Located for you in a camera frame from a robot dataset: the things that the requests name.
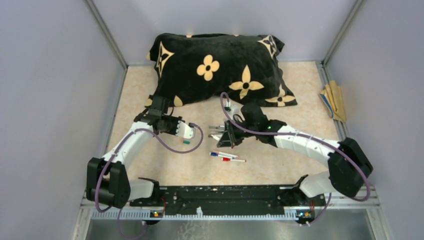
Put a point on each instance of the black floral pillow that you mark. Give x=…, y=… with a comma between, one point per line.
x=195, y=68

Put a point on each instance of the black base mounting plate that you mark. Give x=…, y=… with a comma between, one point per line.
x=220, y=200

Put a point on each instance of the white marker pink cap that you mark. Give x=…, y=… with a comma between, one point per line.
x=228, y=154

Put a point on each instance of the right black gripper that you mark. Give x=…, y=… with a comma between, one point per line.
x=230, y=138

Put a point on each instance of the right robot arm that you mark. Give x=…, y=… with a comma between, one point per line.
x=348, y=168

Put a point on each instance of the folded tan cloth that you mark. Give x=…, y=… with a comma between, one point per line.
x=332, y=98

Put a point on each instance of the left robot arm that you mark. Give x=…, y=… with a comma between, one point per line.
x=107, y=181

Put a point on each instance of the white marker red cap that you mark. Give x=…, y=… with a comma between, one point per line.
x=215, y=137

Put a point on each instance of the white marker blue cap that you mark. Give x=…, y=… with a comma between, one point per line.
x=221, y=155

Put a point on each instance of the white cable duct strip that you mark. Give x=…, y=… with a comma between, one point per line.
x=148, y=215

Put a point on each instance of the dark green pen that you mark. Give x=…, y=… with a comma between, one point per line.
x=215, y=133

